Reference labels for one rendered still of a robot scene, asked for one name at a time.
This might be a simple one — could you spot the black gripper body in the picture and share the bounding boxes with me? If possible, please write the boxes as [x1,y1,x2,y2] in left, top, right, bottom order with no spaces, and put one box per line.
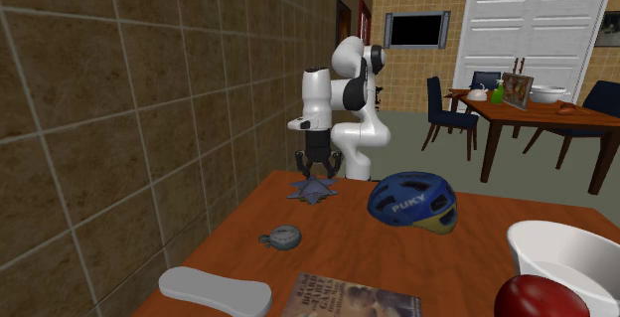
[305,129,334,164]

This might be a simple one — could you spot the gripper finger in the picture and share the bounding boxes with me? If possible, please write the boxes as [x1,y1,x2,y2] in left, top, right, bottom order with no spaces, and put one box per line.
[324,150,344,178]
[295,150,313,178]

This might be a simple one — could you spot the grey pocket watch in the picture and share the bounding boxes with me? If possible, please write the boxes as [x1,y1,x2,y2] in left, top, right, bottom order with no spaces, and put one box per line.
[257,225,303,251]

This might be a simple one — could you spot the blue and yellow bicycle helmet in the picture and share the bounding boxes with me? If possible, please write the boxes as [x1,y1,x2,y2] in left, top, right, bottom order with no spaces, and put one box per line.
[366,171,458,236]

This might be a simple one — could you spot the orange wooden table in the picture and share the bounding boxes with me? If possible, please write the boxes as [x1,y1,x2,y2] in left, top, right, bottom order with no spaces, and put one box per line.
[131,169,620,317]

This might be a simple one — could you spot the dark blue chair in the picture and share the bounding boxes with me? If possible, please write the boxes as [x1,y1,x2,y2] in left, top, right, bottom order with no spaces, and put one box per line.
[464,71,503,114]
[522,79,620,171]
[420,76,480,163]

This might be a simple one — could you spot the board games book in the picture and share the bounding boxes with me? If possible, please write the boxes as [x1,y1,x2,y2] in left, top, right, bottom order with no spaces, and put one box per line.
[280,271,423,317]

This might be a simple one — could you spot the grey bone-shaped flat object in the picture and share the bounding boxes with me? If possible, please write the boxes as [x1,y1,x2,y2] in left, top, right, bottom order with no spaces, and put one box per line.
[158,265,274,317]

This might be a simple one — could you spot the brown dining table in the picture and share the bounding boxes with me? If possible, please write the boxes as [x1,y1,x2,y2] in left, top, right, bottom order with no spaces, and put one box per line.
[444,57,620,197]

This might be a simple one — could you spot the white double door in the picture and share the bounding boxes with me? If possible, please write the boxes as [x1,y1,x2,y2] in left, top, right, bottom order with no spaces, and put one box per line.
[452,0,613,104]

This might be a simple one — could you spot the white bowl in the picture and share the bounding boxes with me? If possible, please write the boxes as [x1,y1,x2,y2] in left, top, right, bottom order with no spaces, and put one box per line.
[506,220,620,317]

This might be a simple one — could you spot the red apple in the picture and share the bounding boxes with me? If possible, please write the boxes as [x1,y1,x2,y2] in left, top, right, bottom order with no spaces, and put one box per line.
[493,273,591,317]

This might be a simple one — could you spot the dark framed wall picture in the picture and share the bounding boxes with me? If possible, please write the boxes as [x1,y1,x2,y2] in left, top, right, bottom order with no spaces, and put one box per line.
[335,0,353,49]

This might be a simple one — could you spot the red framed wall picture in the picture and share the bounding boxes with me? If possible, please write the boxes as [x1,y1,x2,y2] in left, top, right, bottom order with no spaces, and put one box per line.
[357,0,373,47]

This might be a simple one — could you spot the grey-framed wall screen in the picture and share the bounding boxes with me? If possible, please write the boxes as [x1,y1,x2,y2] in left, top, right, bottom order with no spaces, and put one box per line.
[383,10,452,51]

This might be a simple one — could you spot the grey framed wall picture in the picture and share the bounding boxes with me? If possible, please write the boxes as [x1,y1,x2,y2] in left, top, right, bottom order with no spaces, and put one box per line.
[593,10,620,49]

